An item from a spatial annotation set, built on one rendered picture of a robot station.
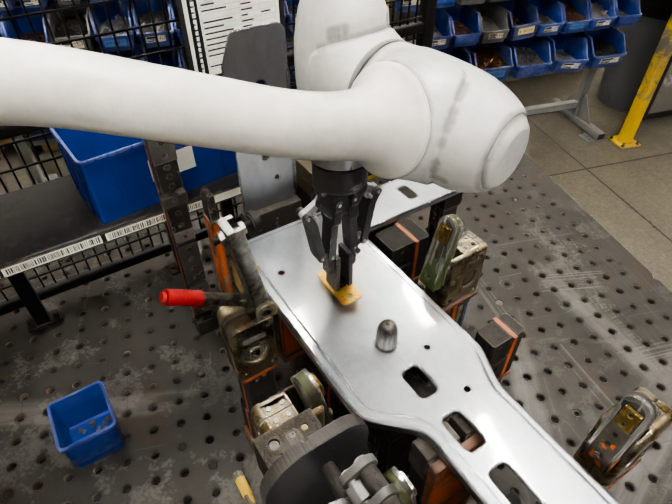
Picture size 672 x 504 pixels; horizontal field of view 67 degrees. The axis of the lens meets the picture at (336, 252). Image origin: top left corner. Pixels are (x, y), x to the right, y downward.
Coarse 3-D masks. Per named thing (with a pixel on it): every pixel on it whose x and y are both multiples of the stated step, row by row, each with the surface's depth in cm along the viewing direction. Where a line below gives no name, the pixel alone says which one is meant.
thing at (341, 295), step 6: (318, 276) 84; (324, 276) 84; (324, 282) 83; (342, 282) 82; (330, 288) 82; (342, 288) 82; (348, 288) 82; (354, 288) 82; (336, 294) 81; (342, 294) 81; (348, 294) 81; (354, 294) 81; (360, 294) 81; (342, 300) 80; (348, 300) 80; (354, 300) 80
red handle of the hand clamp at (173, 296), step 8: (160, 296) 63; (168, 296) 63; (176, 296) 64; (184, 296) 64; (192, 296) 65; (200, 296) 66; (208, 296) 67; (216, 296) 68; (224, 296) 69; (232, 296) 70; (240, 296) 71; (248, 296) 72; (168, 304) 63; (176, 304) 64; (184, 304) 65; (192, 304) 65; (200, 304) 66; (208, 304) 67; (216, 304) 68; (224, 304) 69; (232, 304) 70; (240, 304) 71; (248, 304) 72
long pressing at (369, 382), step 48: (288, 240) 93; (288, 288) 84; (384, 288) 84; (336, 336) 77; (432, 336) 77; (336, 384) 70; (384, 384) 71; (480, 384) 71; (432, 432) 65; (480, 432) 66; (528, 432) 65; (480, 480) 61; (528, 480) 61; (576, 480) 61
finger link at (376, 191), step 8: (376, 192) 72; (360, 200) 75; (368, 200) 73; (376, 200) 74; (360, 208) 75; (368, 208) 74; (360, 216) 76; (368, 216) 75; (360, 224) 76; (368, 224) 76; (368, 232) 77; (360, 240) 77
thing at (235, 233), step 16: (224, 224) 63; (240, 224) 63; (256, 224) 63; (224, 240) 62; (240, 240) 63; (240, 256) 64; (240, 272) 67; (256, 272) 67; (256, 288) 69; (256, 304) 71
